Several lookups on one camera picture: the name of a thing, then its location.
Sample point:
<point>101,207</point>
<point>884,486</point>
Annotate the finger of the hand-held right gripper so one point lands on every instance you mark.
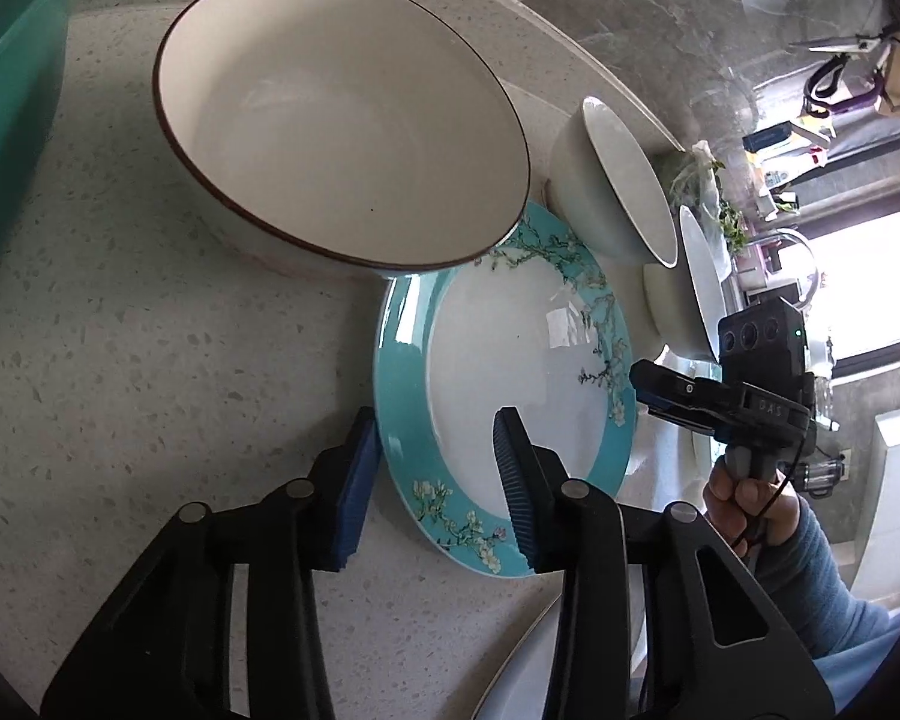
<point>682,382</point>
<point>671,409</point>

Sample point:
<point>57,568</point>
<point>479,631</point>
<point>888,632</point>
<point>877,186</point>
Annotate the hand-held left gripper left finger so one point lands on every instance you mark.
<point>354,487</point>

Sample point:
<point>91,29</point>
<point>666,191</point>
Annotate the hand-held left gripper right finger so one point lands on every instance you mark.
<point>511,487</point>

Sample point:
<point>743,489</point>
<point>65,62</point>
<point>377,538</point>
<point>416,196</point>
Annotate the wide white bowl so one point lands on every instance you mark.
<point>701,277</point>

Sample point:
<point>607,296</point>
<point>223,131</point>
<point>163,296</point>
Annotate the teal floral plate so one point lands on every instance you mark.
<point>510,330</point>

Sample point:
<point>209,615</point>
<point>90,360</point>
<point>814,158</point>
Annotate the large white bowl brown rim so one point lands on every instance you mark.
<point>330,112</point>

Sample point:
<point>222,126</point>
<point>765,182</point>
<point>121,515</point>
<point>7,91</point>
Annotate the person's right forearm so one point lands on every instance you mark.
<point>832,600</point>

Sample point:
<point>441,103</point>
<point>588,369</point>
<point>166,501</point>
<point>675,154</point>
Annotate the person's right hand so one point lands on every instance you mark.
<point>750,499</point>

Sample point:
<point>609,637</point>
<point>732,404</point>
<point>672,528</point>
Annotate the chrome faucet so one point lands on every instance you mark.
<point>791,247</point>

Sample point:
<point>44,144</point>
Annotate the window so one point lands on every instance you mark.
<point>870,277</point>

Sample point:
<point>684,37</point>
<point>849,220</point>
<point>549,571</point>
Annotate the plain white plate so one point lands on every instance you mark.
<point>529,679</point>

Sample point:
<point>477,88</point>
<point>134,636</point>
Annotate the clutter of shelf packages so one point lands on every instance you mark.
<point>784,157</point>

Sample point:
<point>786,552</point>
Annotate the small white bowl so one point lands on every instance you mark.
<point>592,187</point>

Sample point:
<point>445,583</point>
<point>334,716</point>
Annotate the white purple appliance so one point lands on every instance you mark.
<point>855,67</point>

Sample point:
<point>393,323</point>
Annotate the teal colander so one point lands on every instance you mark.
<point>7,52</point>

